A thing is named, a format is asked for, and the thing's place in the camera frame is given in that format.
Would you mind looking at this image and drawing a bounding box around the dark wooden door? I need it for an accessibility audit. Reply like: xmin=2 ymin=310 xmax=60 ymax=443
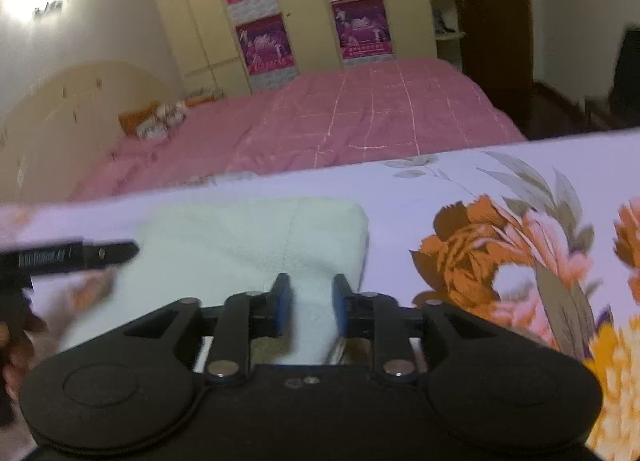
xmin=444 ymin=0 xmax=534 ymax=140

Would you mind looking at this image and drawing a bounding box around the person's left hand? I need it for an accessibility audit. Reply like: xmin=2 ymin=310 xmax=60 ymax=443
xmin=0 ymin=313 xmax=49 ymax=393

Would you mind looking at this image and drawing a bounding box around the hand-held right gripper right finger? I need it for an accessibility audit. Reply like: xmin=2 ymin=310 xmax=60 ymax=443
xmin=332 ymin=273 xmax=502 ymax=384

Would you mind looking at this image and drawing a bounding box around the cream curved headboard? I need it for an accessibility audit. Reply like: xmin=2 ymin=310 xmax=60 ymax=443
xmin=0 ymin=60 xmax=174 ymax=203

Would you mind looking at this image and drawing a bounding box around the white patterned bundle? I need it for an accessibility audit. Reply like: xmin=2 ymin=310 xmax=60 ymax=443
xmin=137 ymin=102 xmax=189 ymax=141

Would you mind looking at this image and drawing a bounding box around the cream corner shelf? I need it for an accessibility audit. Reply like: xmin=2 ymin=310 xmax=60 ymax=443
xmin=422 ymin=0 xmax=467 ymax=68

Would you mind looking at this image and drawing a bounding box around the cream wardrobe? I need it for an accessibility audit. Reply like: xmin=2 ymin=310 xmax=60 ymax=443
xmin=137 ymin=0 xmax=442 ymax=98

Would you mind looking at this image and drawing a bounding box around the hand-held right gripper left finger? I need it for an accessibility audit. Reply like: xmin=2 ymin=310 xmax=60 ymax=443
xmin=122 ymin=272 xmax=294 ymax=384

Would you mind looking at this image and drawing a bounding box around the lavender floral bedsheet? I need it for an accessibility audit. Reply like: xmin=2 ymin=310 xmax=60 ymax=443
xmin=0 ymin=128 xmax=640 ymax=461

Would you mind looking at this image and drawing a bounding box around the orange pillow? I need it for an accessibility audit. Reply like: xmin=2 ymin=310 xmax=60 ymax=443
xmin=118 ymin=102 xmax=160 ymax=137

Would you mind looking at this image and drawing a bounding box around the pink checked quilt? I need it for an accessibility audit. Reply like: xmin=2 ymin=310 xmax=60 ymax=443
xmin=67 ymin=57 xmax=528 ymax=203

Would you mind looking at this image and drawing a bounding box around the cream white towel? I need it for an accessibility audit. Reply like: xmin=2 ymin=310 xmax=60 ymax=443
xmin=60 ymin=197 xmax=371 ymax=367

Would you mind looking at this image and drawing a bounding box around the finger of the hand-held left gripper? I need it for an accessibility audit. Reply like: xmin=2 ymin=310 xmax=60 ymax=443
xmin=0 ymin=239 xmax=140 ymax=277

